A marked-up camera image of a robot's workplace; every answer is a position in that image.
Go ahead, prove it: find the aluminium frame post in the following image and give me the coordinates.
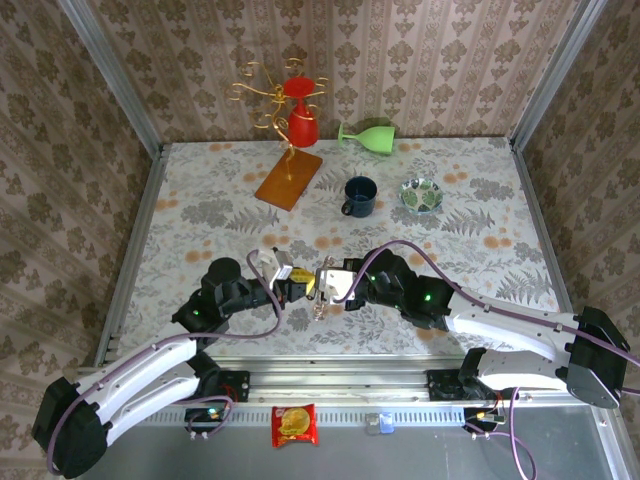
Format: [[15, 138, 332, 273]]
[[508, 0, 610, 151], [55, 0, 166, 154]]

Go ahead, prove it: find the green wine glass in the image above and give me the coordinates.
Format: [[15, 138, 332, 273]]
[[335, 121, 399, 157]]

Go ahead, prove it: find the red snack packet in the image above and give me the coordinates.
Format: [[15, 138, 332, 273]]
[[271, 403, 319, 449]]

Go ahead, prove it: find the dark blue mug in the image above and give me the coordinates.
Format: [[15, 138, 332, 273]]
[[340, 175, 379, 219]]

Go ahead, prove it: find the gold wire rack wooden base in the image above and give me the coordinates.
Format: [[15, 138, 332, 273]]
[[228, 58, 331, 214]]

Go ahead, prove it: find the red wine glass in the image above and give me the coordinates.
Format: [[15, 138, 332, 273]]
[[277, 76, 321, 149]]

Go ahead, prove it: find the small black controller board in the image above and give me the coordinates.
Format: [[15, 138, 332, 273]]
[[462, 406, 507, 444], [183, 407, 232, 444]]

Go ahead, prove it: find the aluminium table side rail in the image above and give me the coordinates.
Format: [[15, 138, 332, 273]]
[[94, 143, 169, 369], [508, 138, 576, 316]]

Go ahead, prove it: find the slotted grey cable duct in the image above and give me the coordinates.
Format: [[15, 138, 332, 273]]
[[144, 403, 469, 429]]

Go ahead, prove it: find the aluminium front rail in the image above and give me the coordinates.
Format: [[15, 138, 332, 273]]
[[159, 355, 521, 405]]

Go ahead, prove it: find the small silver blue clip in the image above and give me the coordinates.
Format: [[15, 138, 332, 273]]
[[364, 412, 395, 435]]

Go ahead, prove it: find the leaf pattern bowl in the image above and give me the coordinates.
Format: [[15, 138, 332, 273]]
[[397, 177, 445, 216]]

